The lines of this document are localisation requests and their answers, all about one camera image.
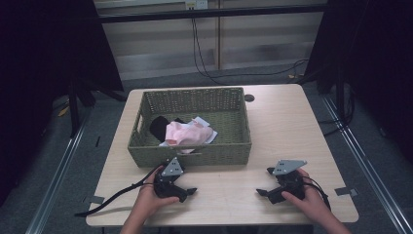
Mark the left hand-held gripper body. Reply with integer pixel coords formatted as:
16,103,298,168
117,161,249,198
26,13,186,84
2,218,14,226
153,157,190,204

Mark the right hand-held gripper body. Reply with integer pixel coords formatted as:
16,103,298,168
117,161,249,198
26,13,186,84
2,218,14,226
267,159,308,206

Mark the pink cloth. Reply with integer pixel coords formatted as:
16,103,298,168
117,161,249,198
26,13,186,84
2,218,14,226
165,120,214,155

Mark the green woven basket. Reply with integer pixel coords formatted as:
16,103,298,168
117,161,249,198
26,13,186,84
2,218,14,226
127,86,253,169

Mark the person's left hand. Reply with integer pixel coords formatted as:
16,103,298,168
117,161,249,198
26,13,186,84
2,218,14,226
133,165,180,222

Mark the person's right hand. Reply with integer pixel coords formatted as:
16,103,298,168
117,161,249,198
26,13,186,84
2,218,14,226
281,168,329,222

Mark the black cloth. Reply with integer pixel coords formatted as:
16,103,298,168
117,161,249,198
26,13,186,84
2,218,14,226
149,115,187,143

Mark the white cloth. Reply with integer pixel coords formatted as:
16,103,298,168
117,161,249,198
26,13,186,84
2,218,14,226
158,116,219,148

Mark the black metal stand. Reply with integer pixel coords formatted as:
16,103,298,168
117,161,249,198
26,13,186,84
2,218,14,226
67,76,129,138
303,62,357,137

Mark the dark curtain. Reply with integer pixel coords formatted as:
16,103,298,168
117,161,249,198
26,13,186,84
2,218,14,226
0,0,125,209
303,0,413,164

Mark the black horizontal bar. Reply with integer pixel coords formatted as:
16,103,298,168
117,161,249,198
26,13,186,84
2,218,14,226
96,3,329,24

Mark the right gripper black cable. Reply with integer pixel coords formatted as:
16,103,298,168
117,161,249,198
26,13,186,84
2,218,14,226
302,175,332,212

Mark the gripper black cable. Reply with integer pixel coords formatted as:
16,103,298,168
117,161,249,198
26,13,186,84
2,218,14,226
74,165,164,218
302,175,332,212

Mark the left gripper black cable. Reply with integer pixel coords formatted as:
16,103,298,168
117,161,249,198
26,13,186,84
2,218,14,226
74,165,164,218

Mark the metal floor rail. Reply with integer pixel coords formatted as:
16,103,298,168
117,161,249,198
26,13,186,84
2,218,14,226
24,118,91,234
320,93,413,234

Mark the black hanging wall cable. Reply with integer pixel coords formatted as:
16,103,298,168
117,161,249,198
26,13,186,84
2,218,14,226
191,18,310,87

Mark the wall power outlet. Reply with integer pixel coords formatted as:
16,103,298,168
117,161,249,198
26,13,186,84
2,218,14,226
184,0,209,11

